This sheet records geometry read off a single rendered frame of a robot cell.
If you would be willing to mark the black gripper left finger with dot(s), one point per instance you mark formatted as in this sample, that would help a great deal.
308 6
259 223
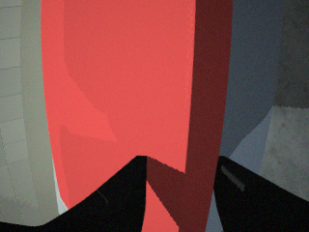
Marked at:
118 205

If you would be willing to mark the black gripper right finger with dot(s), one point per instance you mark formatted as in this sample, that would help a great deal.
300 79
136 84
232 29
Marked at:
247 202

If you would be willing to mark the grey box with orange top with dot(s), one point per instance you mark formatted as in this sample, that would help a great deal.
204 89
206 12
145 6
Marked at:
255 49

